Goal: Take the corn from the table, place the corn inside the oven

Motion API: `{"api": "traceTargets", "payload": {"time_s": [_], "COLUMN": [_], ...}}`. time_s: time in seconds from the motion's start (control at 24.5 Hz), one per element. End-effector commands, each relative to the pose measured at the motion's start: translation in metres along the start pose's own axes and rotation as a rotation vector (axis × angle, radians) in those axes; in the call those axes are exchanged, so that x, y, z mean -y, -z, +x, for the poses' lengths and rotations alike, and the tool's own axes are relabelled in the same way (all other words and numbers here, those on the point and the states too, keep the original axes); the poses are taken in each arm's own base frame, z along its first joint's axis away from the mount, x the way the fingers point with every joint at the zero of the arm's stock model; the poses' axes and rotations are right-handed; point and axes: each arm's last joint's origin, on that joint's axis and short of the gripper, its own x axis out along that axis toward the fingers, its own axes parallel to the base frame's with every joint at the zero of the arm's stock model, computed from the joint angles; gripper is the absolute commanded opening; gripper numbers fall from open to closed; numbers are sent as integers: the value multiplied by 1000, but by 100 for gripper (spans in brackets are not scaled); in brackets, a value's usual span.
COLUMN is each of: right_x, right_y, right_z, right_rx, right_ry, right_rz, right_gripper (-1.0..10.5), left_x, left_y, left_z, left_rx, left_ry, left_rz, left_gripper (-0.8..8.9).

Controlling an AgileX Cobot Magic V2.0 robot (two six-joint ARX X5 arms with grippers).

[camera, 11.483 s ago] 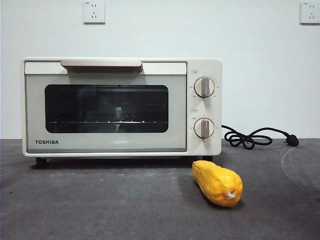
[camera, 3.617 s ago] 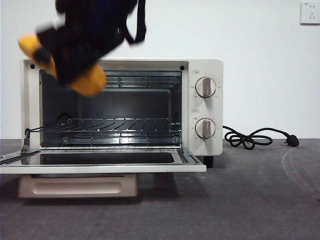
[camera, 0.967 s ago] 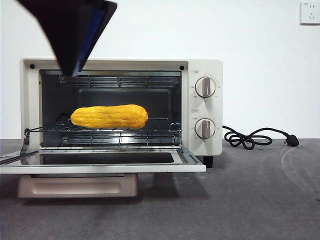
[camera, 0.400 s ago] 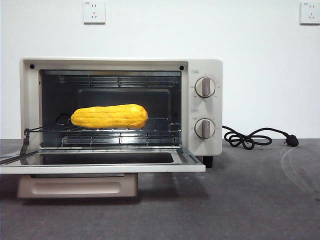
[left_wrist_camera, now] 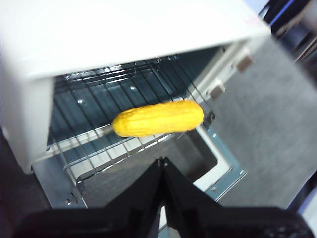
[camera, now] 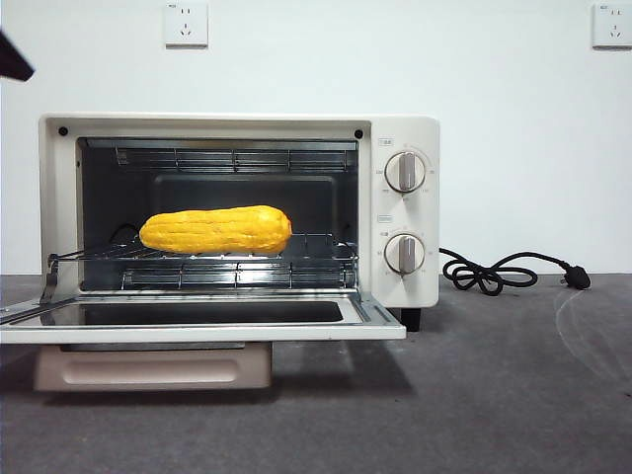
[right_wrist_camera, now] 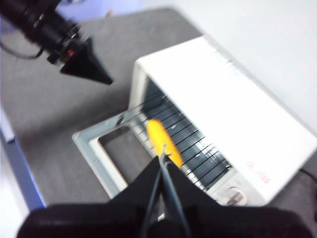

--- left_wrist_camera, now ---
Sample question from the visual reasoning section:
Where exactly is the timer knob with beige grip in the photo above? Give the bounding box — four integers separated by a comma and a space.
209, 85, 225, 100

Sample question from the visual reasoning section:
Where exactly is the cream Toshiba toaster oven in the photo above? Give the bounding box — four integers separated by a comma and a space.
0, 0, 271, 174

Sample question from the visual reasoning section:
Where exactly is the metal wire oven rack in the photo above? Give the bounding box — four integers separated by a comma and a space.
47, 56, 216, 186

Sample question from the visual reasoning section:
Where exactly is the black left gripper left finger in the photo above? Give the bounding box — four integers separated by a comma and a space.
17, 158, 163, 238

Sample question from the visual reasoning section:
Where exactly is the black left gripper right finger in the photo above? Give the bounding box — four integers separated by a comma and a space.
162, 157, 316, 238

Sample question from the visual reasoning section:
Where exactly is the temperature knob with beige grip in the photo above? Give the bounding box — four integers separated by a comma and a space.
236, 56, 253, 73

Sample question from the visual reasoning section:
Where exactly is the oven door with beige handle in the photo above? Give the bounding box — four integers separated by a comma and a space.
32, 109, 248, 238

